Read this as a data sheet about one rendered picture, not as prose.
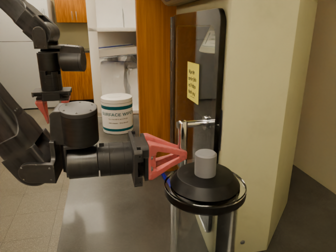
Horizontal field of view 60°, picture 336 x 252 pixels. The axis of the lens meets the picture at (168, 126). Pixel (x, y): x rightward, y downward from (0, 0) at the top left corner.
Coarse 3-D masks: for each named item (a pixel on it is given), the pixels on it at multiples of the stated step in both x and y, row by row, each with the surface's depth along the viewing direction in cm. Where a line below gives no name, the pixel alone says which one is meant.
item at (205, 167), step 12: (204, 156) 36; (216, 156) 37; (180, 168) 40; (192, 168) 40; (204, 168) 37; (216, 168) 40; (180, 180) 37; (192, 180) 36; (204, 180) 36; (216, 180) 36; (228, 180) 36; (180, 192) 36; (192, 192) 35; (204, 192) 35; (216, 192) 35; (228, 192) 35
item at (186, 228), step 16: (176, 192) 36; (240, 192) 36; (176, 208) 37; (176, 224) 38; (192, 224) 36; (208, 224) 35; (224, 224) 36; (176, 240) 39; (192, 240) 37; (208, 240) 36; (224, 240) 37
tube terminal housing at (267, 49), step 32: (224, 0) 43; (256, 0) 42; (288, 0) 43; (256, 32) 43; (288, 32) 45; (224, 64) 45; (256, 64) 45; (288, 64) 46; (224, 96) 46; (256, 96) 47; (288, 96) 49; (224, 128) 47; (256, 128) 49; (288, 128) 55; (224, 160) 49; (256, 160) 51; (288, 160) 63; (256, 192) 53; (256, 224) 55
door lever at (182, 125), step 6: (180, 120) 51; (192, 120) 51; (198, 120) 52; (204, 120) 52; (180, 126) 50; (186, 126) 51; (192, 126) 51; (198, 126) 52; (204, 126) 52; (180, 132) 51; (186, 132) 51; (180, 138) 51; (186, 138) 51; (180, 144) 52; (186, 144) 52; (186, 150) 52; (180, 162) 53; (186, 162) 53
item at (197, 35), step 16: (176, 16) 66; (192, 16) 55; (208, 16) 47; (224, 16) 43; (176, 32) 67; (192, 32) 56; (208, 32) 47; (224, 32) 43; (176, 48) 68; (192, 48) 56; (208, 48) 48; (176, 64) 69; (208, 64) 48; (176, 80) 70; (208, 80) 49; (176, 96) 72; (208, 96) 50; (176, 112) 73; (192, 112) 59; (208, 112) 50; (176, 128) 74; (192, 128) 60; (208, 128) 51; (176, 144) 75; (192, 144) 61; (208, 144) 51; (192, 160) 62
